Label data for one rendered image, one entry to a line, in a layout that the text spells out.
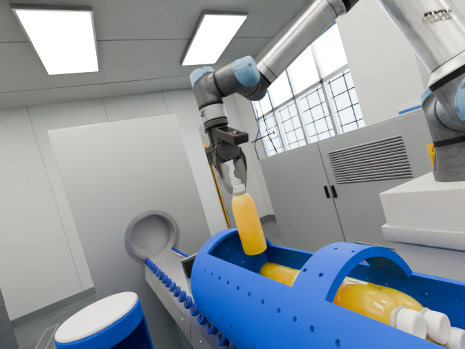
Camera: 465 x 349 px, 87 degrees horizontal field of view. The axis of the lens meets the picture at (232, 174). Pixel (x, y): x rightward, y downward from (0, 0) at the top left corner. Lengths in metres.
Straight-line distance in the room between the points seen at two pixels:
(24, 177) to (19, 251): 1.16
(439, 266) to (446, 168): 0.23
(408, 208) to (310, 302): 0.42
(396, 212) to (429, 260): 0.13
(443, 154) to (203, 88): 0.62
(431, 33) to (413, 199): 0.35
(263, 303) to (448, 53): 0.57
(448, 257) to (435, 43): 0.46
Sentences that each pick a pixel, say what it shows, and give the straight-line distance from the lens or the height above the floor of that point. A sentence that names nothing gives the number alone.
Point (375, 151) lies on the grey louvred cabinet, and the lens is 2.16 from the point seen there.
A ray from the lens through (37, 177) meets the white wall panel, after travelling 5.20.
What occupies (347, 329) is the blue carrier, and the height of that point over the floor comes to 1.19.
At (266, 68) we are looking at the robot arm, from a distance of 0.80.
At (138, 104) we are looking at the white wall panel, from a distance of 5.41.
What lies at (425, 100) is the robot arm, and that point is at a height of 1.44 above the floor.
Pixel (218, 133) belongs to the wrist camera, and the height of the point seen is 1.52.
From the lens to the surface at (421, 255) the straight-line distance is 0.79.
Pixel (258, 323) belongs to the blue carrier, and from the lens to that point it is 0.49.
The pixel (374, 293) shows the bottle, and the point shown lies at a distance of 0.44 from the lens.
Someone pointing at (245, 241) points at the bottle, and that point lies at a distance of 0.71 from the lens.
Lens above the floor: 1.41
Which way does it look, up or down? 1 degrees down
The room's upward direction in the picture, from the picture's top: 16 degrees counter-clockwise
